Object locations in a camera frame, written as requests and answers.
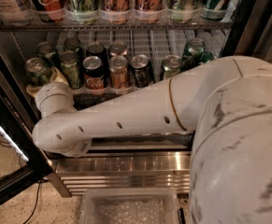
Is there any wire shelf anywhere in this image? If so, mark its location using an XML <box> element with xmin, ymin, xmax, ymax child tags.
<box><xmin>0</xmin><ymin>21</ymin><xmax>233</xmax><ymax>32</ymax></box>
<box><xmin>72</xmin><ymin>86</ymin><xmax>135</xmax><ymax>102</ymax></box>

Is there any rear green 7UP can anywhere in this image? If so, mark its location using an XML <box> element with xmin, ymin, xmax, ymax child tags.
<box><xmin>181</xmin><ymin>38</ymin><xmax>205</xmax><ymax>71</ymax></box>

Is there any orange can middle shelf front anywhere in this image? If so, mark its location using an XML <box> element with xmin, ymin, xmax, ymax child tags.
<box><xmin>108</xmin><ymin>56</ymin><xmax>130</xmax><ymax>90</ymax></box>

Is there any rear dark cola can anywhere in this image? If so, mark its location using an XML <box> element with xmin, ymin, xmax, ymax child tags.
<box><xmin>86</xmin><ymin>42</ymin><xmax>107</xmax><ymax>63</ymax></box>

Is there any clear plastic bin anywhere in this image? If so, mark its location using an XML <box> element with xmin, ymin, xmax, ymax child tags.
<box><xmin>79</xmin><ymin>188</ymin><xmax>186</xmax><ymax>224</ymax></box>

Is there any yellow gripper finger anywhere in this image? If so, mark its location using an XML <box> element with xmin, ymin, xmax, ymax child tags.
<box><xmin>26</xmin><ymin>84</ymin><xmax>41</xmax><ymax>98</ymax></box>
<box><xmin>50</xmin><ymin>67</ymin><xmax>68</xmax><ymax>85</ymax></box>

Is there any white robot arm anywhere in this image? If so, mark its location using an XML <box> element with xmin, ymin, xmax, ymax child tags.
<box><xmin>33</xmin><ymin>56</ymin><xmax>272</xmax><ymax>224</ymax></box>

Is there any middle wire shelf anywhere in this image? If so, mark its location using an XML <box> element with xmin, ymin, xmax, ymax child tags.
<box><xmin>72</xmin><ymin>86</ymin><xmax>135</xmax><ymax>102</ymax></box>

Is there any steel fridge bottom grille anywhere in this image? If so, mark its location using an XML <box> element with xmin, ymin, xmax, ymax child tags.
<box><xmin>48</xmin><ymin>150</ymin><xmax>191</xmax><ymax>197</ymax></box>

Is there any pale green can middle shelf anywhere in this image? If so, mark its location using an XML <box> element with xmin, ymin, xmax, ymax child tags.
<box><xmin>160</xmin><ymin>54</ymin><xmax>181</xmax><ymax>80</ymax></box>

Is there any black can middle shelf front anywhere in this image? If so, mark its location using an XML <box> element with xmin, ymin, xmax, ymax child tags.
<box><xmin>131</xmin><ymin>54</ymin><xmax>154</xmax><ymax>88</ymax></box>

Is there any top wire shelf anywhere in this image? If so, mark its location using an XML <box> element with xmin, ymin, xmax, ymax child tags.
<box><xmin>0</xmin><ymin>21</ymin><xmax>233</xmax><ymax>32</ymax></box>

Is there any rear orange can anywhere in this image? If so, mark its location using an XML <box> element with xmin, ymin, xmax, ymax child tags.
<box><xmin>108</xmin><ymin>41</ymin><xmax>128</xmax><ymax>57</ymax></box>

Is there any top shelf green LaCroix can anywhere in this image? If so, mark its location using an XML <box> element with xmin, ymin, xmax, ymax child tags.
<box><xmin>65</xmin><ymin>0</ymin><xmax>99</xmax><ymax>24</ymax></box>

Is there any top shelf pale green can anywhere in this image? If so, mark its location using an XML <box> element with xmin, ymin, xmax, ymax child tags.
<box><xmin>166</xmin><ymin>0</ymin><xmax>198</xmax><ymax>23</ymax></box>

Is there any top shelf orange can left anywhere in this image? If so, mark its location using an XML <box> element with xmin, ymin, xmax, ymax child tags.
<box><xmin>100</xmin><ymin>0</ymin><xmax>131</xmax><ymax>24</ymax></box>

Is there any red Coca-Cola can middle shelf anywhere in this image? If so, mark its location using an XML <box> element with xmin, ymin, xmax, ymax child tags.
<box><xmin>82</xmin><ymin>56</ymin><xmax>106</xmax><ymax>90</ymax></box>

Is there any black floor cable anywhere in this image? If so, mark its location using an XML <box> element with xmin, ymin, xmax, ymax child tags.
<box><xmin>0</xmin><ymin>179</ymin><xmax>50</xmax><ymax>224</ymax></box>

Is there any tilted green 7UP can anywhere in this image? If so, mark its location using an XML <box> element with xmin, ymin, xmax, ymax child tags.
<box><xmin>201</xmin><ymin>52</ymin><xmax>215</xmax><ymax>63</ymax></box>

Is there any top shelf white bottle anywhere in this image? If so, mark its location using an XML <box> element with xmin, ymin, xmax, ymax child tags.
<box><xmin>0</xmin><ymin>0</ymin><xmax>32</xmax><ymax>26</ymax></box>

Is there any open fridge door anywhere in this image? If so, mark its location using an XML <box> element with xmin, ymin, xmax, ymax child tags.
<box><xmin>0</xmin><ymin>95</ymin><xmax>50</xmax><ymax>205</ymax></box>

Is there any top shelf orange can right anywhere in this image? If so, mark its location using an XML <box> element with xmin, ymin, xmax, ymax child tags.
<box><xmin>135</xmin><ymin>0</ymin><xmax>163</xmax><ymax>23</ymax></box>

